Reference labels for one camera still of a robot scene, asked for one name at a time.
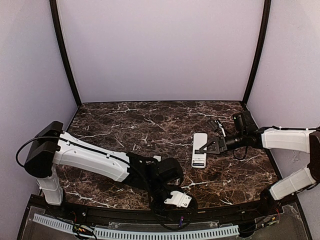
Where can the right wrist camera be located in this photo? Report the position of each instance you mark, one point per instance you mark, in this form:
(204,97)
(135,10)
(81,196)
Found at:
(217,127)

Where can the black frame post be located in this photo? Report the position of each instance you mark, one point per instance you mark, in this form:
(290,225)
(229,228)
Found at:
(258,52)
(63,51)

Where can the white battery cover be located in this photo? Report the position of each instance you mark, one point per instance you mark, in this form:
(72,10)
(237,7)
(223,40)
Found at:
(157,157)

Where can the blue battery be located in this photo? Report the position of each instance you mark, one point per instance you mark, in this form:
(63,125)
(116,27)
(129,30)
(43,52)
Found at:
(181,222)
(198,165)

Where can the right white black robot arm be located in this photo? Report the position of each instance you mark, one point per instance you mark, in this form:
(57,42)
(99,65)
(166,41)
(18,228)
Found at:
(305,140)

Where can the left black frame post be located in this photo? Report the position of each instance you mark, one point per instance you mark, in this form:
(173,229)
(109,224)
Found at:
(63,51)

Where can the right black frame post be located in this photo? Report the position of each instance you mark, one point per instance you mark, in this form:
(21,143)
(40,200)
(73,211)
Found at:
(258,52)

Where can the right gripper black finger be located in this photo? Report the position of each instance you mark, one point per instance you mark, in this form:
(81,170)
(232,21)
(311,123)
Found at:
(211,145)
(203,151)

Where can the green circuit board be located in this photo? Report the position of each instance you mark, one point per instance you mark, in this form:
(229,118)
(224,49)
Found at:
(81,229)

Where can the white slotted cable duct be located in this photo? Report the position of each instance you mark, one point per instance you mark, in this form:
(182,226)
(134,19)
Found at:
(121,231)

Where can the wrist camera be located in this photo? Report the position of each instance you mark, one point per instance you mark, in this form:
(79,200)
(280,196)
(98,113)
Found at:
(217,127)
(178,199)

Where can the white remote control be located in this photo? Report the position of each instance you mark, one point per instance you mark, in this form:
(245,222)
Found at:
(199,158)

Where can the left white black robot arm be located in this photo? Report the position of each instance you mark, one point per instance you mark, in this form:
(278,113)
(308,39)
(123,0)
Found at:
(171,207)

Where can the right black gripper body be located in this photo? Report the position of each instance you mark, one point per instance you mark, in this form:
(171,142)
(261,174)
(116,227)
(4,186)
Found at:
(220,144)

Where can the black front rail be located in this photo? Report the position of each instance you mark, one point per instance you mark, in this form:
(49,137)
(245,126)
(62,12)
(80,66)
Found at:
(241,213)

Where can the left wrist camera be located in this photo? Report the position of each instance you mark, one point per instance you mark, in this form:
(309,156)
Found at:
(178,199)

